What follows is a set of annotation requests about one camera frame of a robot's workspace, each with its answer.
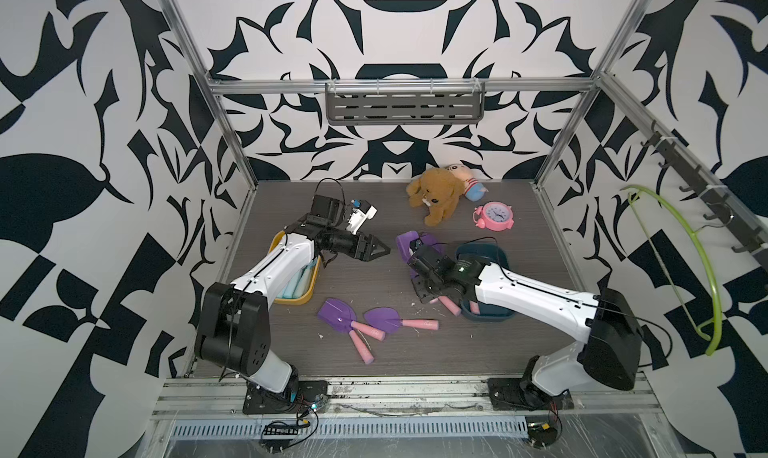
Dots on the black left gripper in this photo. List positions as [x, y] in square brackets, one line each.
[366, 255]

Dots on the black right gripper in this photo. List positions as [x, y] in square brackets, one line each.
[420, 293]

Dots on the light blue shovel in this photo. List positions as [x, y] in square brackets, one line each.
[300, 284]

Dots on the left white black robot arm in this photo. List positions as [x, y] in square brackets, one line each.
[234, 329]

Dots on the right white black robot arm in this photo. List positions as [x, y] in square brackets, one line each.
[607, 336]

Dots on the dark teal storage box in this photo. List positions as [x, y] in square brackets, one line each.
[489, 260]

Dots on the yellow plastic storage box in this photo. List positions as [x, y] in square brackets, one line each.
[292, 275]

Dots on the brown plush dog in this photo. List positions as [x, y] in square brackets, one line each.
[439, 190]

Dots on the pink alarm clock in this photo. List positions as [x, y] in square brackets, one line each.
[494, 217]

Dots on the small pig doll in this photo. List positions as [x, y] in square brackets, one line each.
[474, 190]

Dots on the green plastic hanger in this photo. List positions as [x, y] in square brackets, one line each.
[679, 267]

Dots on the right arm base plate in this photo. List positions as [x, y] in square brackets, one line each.
[519, 394]

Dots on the grey metal wall shelf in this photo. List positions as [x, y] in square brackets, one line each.
[404, 102]

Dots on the white perforated cable duct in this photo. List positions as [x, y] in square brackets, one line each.
[514, 427]

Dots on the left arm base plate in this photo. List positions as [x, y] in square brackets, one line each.
[299, 395]

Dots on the black wall hook rail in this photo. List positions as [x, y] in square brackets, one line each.
[726, 210]

